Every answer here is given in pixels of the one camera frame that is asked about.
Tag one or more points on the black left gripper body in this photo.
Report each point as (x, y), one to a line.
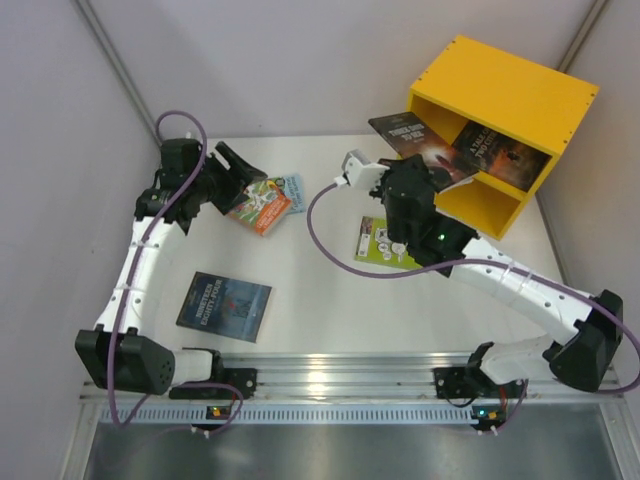
(222, 175)

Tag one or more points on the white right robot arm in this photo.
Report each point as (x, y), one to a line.
(582, 331)

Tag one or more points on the yellow wooden shelf box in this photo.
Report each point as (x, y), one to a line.
(523, 100)

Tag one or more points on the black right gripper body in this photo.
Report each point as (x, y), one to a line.
(413, 171)

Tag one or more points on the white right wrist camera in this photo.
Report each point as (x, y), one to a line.
(359, 172)

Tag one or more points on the aluminium mounting rail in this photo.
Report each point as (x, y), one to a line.
(337, 389)

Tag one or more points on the light blue treehouse book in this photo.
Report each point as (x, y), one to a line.
(292, 187)

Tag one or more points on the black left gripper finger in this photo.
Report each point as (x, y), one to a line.
(240, 169)
(228, 198)

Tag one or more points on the Three Days To See book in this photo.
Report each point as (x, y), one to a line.
(409, 136)

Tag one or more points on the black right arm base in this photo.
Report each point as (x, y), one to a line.
(470, 383)

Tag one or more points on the orange treehouse book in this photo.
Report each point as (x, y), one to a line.
(265, 206)

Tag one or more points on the Tale Of Two Cities book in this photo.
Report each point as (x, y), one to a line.
(500, 156)

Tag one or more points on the green comic book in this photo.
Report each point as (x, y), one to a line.
(374, 246)

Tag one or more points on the Nineteen Eighty-Four blue book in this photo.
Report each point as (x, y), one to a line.
(224, 306)

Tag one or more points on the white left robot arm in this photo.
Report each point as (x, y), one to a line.
(119, 352)

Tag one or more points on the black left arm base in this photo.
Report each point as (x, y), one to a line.
(225, 380)

